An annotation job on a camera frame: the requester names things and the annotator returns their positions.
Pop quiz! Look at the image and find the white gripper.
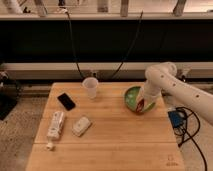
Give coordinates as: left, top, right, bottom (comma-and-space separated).
138, 83, 161, 106

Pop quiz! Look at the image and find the red pepper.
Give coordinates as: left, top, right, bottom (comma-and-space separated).
136, 99, 145, 112

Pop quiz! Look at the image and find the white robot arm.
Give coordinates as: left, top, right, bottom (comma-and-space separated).
136, 62, 213, 125

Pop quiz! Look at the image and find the green ceramic bowl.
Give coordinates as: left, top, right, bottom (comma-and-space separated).
124, 86, 155, 114

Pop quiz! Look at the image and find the blue device on floor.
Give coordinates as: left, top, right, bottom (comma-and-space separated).
168, 111, 184, 128

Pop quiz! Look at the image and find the translucent plastic cup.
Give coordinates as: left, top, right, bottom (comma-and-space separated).
82, 77, 98, 99

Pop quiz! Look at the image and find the white rectangular box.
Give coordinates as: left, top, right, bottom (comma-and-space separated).
72, 116, 92, 137

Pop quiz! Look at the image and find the black smartphone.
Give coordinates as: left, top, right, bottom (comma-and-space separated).
57, 93, 75, 111

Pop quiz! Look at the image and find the white remote control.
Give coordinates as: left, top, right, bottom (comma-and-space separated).
47, 111, 65, 140

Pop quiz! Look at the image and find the small white cap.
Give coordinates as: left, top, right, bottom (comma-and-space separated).
46, 142, 54, 151

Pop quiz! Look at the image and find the black object at left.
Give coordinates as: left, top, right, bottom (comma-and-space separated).
0, 71, 21, 120

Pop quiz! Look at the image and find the black cable on floor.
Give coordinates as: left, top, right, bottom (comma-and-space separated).
172, 106, 208, 171

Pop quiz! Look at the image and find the black hanging cable right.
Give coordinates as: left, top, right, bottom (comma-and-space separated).
107, 10, 144, 80

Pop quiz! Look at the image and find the black hanging cable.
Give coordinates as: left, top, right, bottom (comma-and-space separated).
107, 10, 144, 80
65, 10, 86, 80

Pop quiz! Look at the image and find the black hanging cable left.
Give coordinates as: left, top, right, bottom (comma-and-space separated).
65, 10, 86, 80

